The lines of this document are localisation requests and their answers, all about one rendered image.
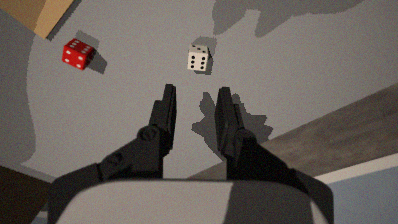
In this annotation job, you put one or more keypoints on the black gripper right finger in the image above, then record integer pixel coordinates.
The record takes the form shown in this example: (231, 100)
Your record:
(247, 160)

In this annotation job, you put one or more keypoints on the tan mat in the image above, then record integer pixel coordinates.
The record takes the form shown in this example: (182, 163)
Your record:
(40, 16)

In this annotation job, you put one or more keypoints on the white die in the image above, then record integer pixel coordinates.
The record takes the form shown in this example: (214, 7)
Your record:
(198, 57)

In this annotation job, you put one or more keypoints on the red die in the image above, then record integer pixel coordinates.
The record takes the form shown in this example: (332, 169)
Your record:
(77, 54)

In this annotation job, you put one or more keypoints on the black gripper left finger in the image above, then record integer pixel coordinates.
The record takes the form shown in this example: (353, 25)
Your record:
(140, 158)

